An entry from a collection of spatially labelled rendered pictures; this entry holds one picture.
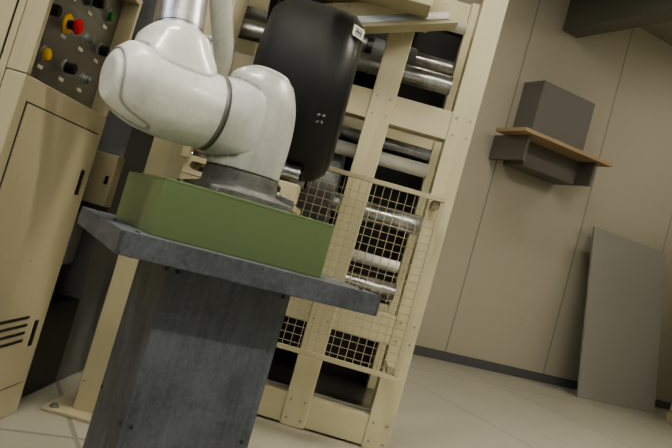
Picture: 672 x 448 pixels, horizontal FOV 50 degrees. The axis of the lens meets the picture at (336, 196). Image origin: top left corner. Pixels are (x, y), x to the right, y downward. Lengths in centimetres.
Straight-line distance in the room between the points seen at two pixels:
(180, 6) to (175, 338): 63
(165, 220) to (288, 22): 108
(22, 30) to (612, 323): 642
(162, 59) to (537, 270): 605
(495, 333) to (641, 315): 158
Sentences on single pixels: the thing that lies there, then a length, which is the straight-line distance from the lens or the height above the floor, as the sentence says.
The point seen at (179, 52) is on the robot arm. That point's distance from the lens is 139.
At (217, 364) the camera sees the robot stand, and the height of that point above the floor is 44.
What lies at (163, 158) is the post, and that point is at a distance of 237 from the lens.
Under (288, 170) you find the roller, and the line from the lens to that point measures 222.
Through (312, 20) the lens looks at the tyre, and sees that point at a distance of 224.
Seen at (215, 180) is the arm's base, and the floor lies 78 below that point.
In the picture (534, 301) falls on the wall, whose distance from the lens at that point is 718.
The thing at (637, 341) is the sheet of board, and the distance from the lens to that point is 773.
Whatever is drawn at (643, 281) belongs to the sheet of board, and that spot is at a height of 121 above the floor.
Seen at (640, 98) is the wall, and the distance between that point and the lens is 799.
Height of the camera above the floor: 72
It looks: 4 degrees up
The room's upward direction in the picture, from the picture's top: 16 degrees clockwise
